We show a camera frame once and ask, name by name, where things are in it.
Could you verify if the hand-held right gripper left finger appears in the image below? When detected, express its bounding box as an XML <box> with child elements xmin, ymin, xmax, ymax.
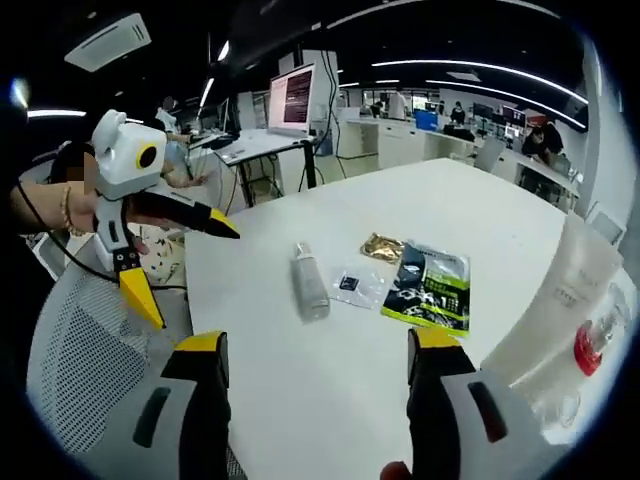
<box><xmin>131</xmin><ymin>328</ymin><xmax>234</xmax><ymax>480</ymax></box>

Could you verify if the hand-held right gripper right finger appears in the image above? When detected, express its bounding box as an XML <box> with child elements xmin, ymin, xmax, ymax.
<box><xmin>406</xmin><ymin>327</ymin><xmax>546</xmax><ymax>480</ymax></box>

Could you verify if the dark green skincare sachet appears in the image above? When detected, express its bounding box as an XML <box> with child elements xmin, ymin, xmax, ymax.
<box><xmin>379</xmin><ymin>241</ymin><xmax>473</xmax><ymax>340</ymax></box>

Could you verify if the clear skincare bottle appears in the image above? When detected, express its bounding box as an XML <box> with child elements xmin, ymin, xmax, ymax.
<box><xmin>289</xmin><ymin>240</ymin><xmax>333</xmax><ymax>322</ymax></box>

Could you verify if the small clear skincare sachet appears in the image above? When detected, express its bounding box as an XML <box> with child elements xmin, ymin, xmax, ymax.
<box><xmin>329</xmin><ymin>263</ymin><xmax>394</xmax><ymax>311</ymax></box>

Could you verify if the red-collared skincare bottle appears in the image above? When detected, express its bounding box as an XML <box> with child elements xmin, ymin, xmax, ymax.
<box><xmin>573</xmin><ymin>282</ymin><xmax>634</xmax><ymax>377</ymax></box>

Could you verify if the white skincare tube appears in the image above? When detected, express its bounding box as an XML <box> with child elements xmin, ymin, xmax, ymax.
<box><xmin>480</xmin><ymin>212</ymin><xmax>625</xmax><ymax>396</ymax></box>

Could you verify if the gold skincare sachet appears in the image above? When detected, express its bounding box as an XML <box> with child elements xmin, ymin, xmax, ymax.
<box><xmin>359</xmin><ymin>231</ymin><xmax>407</xmax><ymax>266</ymax></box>

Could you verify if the blue storage box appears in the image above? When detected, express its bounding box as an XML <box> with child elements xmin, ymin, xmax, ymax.
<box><xmin>413</xmin><ymin>109</ymin><xmax>442</xmax><ymax>133</ymax></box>

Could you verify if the person's left hand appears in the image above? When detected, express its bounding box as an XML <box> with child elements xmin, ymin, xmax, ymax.
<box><xmin>67</xmin><ymin>192</ymin><xmax>151</xmax><ymax>257</ymax></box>

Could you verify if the person's right hand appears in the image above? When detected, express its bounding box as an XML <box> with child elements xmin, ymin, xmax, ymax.
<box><xmin>381</xmin><ymin>459</ymin><xmax>415</xmax><ymax>480</ymax></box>

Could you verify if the white computer desk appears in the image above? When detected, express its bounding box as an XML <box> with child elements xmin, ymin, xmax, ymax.
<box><xmin>213</xmin><ymin>132</ymin><xmax>320</xmax><ymax>210</ymax></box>

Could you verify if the ceiling air vent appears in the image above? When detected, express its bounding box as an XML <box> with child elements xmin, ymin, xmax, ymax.
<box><xmin>63</xmin><ymin>12</ymin><xmax>153</xmax><ymax>71</ymax></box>

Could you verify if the white mesh chair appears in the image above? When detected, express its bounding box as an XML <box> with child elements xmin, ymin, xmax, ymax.
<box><xmin>25</xmin><ymin>262</ymin><xmax>249</xmax><ymax>480</ymax></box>

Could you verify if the computer monitor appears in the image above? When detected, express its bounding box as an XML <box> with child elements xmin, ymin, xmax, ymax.
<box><xmin>267</xmin><ymin>62</ymin><xmax>318</xmax><ymax>139</ymax></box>

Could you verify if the white counter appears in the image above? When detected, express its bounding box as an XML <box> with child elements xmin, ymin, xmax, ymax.
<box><xmin>344</xmin><ymin>115</ymin><xmax>581</xmax><ymax>201</ymax></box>

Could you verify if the gold bracelet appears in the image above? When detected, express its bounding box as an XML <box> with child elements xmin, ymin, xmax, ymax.
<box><xmin>59</xmin><ymin>183</ymin><xmax>90</xmax><ymax>237</ymax></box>

